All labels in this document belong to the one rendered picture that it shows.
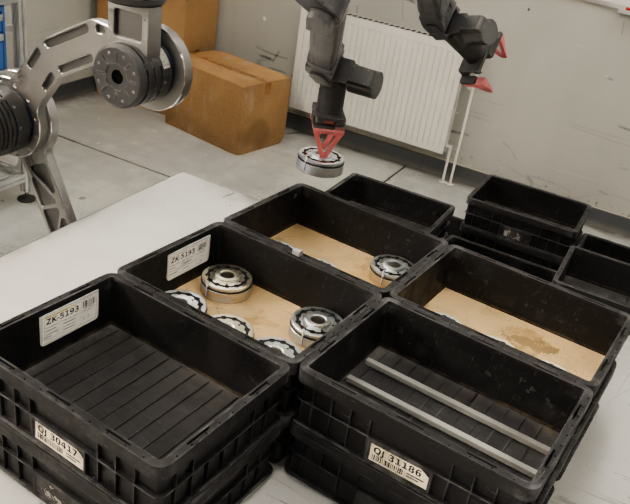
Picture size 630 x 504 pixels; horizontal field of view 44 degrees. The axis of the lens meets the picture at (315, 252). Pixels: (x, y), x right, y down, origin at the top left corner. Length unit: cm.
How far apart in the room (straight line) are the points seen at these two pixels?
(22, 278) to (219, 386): 67
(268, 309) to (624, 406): 78
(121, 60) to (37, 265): 51
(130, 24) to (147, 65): 10
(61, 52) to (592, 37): 288
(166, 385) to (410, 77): 330
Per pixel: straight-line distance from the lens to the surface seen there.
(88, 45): 199
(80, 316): 140
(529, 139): 441
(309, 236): 182
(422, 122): 445
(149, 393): 131
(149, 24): 175
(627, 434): 171
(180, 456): 106
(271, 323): 149
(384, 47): 445
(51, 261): 191
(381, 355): 147
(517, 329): 165
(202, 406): 129
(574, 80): 430
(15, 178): 368
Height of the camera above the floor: 167
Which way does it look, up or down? 28 degrees down
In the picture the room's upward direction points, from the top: 9 degrees clockwise
